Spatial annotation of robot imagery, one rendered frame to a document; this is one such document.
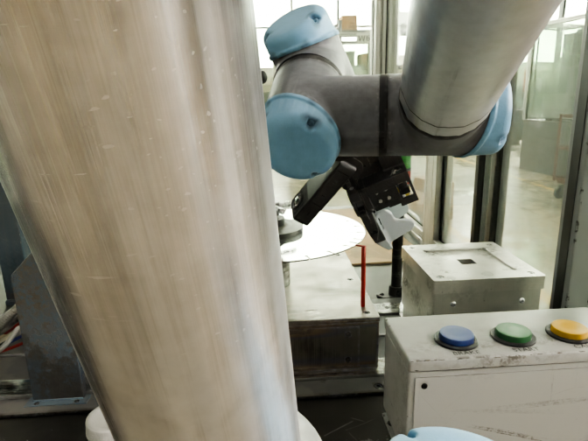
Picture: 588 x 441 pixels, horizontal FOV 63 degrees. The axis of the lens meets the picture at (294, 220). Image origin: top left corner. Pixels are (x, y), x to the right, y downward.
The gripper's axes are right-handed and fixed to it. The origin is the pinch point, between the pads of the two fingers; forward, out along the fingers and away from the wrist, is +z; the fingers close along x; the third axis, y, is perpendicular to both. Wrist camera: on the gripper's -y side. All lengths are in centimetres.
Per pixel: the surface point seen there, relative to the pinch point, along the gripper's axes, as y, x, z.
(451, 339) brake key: 4.6, -19.1, -0.4
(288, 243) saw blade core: -14.6, 5.9, -1.7
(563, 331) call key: 16.9, -18.5, 5.9
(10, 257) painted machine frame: -76, 26, -10
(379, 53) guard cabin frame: 14, 122, 29
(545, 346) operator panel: 14.1, -20.2, 4.8
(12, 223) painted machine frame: -72, 29, -15
